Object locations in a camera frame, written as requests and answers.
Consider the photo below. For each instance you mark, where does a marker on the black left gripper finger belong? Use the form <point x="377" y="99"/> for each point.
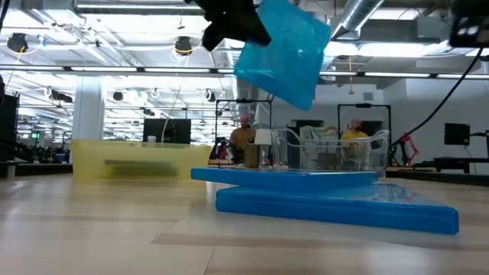
<point x="252" y="32"/>

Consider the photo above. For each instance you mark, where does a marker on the blue cloth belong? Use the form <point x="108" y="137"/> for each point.
<point x="290" y="57"/>

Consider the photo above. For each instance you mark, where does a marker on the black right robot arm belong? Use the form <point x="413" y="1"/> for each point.
<point x="470" y="19"/>

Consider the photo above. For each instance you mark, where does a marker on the black ceiling device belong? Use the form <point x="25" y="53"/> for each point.
<point x="183" y="46"/>
<point x="17" y="42"/>

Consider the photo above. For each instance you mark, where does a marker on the white box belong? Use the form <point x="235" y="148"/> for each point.
<point x="263" y="136"/>

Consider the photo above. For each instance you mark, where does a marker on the person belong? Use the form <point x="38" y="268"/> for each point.
<point x="353" y="134"/>
<point x="240" y="139"/>

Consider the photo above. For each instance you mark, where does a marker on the yellow hanging pendant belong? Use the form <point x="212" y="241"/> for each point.
<point x="350" y="91"/>

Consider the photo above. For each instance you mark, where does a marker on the red black backpack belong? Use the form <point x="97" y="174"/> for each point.
<point x="221" y="151"/>

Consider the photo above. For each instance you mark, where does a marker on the clear plastic bin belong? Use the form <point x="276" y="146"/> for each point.
<point x="280" y="153"/>

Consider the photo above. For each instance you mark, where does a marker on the black monitor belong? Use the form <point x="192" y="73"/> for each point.
<point x="168" y="131"/>
<point x="456" y="133"/>

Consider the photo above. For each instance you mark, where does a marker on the ceiling light strip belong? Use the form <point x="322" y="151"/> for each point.
<point x="103" y="69"/>
<point x="397" y="75"/>

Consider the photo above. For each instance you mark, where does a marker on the white cup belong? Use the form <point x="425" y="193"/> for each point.
<point x="151" y="139"/>

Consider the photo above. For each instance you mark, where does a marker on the white column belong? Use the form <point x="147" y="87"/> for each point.
<point x="88" y="110"/>

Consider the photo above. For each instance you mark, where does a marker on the red lamp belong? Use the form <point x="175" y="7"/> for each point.
<point x="408" y="137"/>

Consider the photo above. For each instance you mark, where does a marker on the yellow translucent bin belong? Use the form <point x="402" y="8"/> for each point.
<point x="88" y="160"/>

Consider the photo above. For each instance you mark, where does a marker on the green exit sign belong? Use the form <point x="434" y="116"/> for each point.
<point x="35" y="135"/>

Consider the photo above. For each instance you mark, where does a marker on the black desk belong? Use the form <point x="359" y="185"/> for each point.
<point x="458" y="162"/>

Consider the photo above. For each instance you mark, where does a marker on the black rig frame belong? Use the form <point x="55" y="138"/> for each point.
<point x="244" y="101"/>
<point x="364" y="105"/>

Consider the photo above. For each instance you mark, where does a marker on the silver ceiling duct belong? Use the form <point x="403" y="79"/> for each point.
<point x="359" y="13"/>

